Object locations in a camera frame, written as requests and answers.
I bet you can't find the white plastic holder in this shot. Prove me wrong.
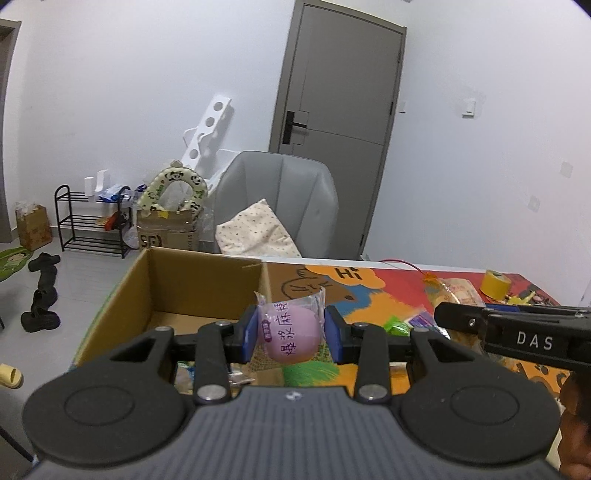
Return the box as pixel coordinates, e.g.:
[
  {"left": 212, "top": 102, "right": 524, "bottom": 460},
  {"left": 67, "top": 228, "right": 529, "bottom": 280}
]
[{"left": 84, "top": 170, "right": 112, "bottom": 201}]

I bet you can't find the green white bread packet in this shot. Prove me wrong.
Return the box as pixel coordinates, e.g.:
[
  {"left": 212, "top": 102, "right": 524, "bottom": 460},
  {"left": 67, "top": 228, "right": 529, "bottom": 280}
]
[{"left": 174, "top": 360, "right": 195, "bottom": 395}]

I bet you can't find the black shoe rack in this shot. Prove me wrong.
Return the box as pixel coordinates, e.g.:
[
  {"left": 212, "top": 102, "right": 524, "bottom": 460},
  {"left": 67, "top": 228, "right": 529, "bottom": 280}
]
[{"left": 54, "top": 185, "right": 132, "bottom": 258}]

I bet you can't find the blue plastic bag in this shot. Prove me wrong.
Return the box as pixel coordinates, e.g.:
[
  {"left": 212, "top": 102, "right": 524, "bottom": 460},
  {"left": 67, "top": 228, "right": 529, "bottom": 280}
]
[{"left": 99, "top": 185, "right": 134, "bottom": 202}]

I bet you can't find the red cable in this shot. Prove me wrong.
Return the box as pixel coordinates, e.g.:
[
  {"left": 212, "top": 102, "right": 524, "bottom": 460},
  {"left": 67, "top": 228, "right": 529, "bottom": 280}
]
[{"left": 381, "top": 259, "right": 444, "bottom": 283}]

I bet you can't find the grey chair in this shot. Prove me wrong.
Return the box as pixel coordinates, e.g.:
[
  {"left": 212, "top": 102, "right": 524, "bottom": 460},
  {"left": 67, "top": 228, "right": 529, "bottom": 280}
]
[{"left": 203, "top": 151, "right": 339, "bottom": 259}]

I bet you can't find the green floor mat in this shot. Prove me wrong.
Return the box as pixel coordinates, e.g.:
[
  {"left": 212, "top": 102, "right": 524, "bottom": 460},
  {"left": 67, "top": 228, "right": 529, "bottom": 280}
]
[{"left": 0, "top": 244, "right": 35, "bottom": 282}]

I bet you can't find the beige slipper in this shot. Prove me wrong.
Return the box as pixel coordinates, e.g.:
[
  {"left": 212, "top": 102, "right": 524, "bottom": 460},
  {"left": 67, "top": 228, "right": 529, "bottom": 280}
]
[{"left": 0, "top": 363, "right": 24, "bottom": 389}]

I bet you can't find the yellow tape roll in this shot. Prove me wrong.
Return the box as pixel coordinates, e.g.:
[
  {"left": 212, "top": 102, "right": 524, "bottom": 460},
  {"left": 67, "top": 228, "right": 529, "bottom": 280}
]
[{"left": 479, "top": 270, "right": 511, "bottom": 300}]

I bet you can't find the white perforated board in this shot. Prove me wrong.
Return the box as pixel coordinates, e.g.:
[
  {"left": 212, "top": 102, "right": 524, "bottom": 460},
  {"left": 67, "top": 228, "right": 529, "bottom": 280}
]
[{"left": 182, "top": 95, "right": 234, "bottom": 178}]

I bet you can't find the clear cracker packet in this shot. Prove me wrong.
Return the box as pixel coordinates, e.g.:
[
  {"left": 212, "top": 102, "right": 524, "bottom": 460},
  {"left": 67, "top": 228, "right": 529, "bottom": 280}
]
[{"left": 427, "top": 276, "right": 486, "bottom": 308}]

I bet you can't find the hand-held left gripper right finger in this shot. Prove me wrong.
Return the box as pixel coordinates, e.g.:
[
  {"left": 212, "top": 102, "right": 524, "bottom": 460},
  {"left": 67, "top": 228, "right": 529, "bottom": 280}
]
[{"left": 324, "top": 305, "right": 481, "bottom": 404}]

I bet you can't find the brown paper bag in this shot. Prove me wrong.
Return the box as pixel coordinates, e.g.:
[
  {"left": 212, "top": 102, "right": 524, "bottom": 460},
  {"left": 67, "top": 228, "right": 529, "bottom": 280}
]
[{"left": 14, "top": 202, "right": 52, "bottom": 250}]

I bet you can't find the black boot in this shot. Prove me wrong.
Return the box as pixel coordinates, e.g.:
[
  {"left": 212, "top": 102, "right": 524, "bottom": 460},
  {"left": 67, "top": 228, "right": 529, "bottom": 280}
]
[
  {"left": 21, "top": 288, "right": 61, "bottom": 333},
  {"left": 28, "top": 252, "right": 62, "bottom": 296}
]

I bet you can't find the grey panelled door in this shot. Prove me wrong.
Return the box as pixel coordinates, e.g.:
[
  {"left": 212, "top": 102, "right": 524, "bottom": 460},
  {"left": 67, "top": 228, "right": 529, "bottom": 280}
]
[{"left": 270, "top": 2, "right": 407, "bottom": 259}]

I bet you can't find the black door handle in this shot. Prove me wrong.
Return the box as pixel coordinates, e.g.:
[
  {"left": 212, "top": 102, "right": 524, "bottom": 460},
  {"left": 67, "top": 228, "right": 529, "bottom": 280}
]
[{"left": 283, "top": 111, "right": 309, "bottom": 146}]

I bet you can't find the green snack packet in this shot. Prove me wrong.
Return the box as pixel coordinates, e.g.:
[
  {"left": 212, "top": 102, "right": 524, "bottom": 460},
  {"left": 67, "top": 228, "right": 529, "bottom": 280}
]
[{"left": 381, "top": 316, "right": 414, "bottom": 335}]

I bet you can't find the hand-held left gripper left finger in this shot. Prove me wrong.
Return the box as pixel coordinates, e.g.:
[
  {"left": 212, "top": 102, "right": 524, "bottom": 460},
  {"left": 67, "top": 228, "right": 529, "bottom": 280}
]
[{"left": 108, "top": 305, "right": 259, "bottom": 406}]

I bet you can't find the panda print padded ring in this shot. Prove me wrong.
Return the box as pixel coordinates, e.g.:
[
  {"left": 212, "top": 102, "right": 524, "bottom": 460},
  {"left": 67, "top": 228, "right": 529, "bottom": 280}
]
[{"left": 139, "top": 159, "right": 208, "bottom": 217}]

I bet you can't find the pink mochi packet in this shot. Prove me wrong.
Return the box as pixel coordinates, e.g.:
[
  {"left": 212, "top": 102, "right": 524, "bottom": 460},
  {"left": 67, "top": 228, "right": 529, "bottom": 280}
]
[{"left": 254, "top": 288, "right": 328, "bottom": 370}]

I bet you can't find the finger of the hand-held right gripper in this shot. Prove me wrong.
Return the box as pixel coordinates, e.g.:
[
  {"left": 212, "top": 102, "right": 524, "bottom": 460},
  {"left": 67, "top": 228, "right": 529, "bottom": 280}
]
[{"left": 434, "top": 301, "right": 485, "bottom": 340}]

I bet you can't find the worn cardboard box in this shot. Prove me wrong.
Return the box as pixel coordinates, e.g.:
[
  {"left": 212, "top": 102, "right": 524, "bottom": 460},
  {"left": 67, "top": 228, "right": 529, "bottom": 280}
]
[{"left": 136, "top": 208, "right": 204, "bottom": 252}]

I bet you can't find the person's right hand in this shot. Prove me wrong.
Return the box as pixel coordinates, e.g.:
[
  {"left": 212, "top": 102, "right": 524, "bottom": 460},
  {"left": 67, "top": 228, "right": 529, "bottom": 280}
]
[{"left": 556, "top": 369, "right": 591, "bottom": 478}]

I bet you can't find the dotted cream cushion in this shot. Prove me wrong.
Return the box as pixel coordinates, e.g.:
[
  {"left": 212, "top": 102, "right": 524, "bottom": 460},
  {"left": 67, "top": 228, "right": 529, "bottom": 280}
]
[{"left": 216, "top": 198, "right": 302, "bottom": 258}]

